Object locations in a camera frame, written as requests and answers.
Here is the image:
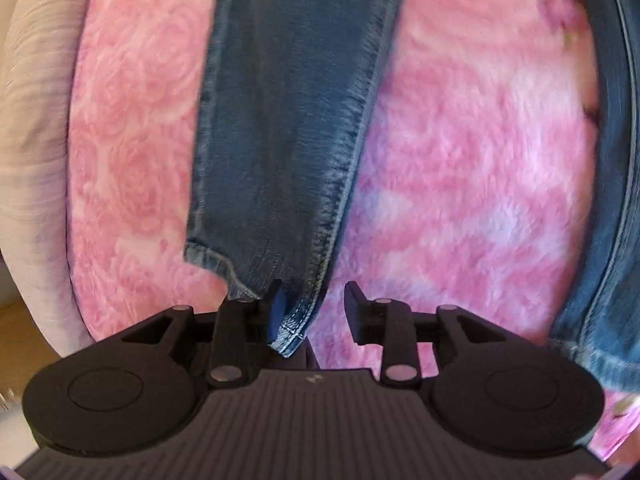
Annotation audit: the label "pink rose print blanket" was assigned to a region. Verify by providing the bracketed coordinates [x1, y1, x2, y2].
[64, 0, 640, 463]

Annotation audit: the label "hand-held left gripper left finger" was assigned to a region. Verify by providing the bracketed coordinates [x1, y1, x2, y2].
[120, 279, 288, 389]

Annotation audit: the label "blue denim jeans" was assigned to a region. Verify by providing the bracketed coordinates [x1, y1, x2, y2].
[183, 0, 640, 397]

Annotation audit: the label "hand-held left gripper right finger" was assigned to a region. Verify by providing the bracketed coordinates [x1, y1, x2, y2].
[344, 281, 507, 387]

